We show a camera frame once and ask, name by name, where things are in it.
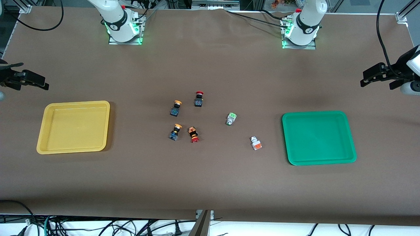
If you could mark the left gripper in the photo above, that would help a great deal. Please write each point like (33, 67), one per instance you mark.
(394, 72)

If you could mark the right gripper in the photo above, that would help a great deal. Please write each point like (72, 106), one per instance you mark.
(6, 75)

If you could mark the yellow push button blue block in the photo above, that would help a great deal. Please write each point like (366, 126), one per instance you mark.
(174, 133)
(175, 110)

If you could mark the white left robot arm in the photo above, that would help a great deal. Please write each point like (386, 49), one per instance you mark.
(308, 19)

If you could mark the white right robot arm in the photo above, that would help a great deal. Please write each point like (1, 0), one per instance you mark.
(115, 19)

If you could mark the yellow plastic tray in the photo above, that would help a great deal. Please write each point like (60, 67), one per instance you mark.
(73, 127)

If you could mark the green plastic tray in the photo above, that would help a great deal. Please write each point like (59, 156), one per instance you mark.
(318, 137)

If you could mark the red mushroom button black block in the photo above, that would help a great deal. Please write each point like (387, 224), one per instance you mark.
(198, 101)

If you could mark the red mushroom button orange block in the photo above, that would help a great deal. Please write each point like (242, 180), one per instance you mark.
(193, 133)

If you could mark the grey equipment box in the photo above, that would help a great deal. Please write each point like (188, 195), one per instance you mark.
(215, 4)

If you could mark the brown table cover sheet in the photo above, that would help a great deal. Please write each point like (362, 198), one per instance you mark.
(210, 183)

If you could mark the aluminium frame bracket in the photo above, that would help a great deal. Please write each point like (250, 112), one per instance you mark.
(403, 16)
(25, 9)

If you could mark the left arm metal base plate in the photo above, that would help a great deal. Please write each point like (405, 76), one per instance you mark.
(311, 47)

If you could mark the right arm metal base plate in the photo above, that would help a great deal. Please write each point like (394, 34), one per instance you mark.
(139, 32)

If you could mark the grey metal table bracket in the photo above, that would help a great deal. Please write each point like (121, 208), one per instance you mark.
(202, 224)

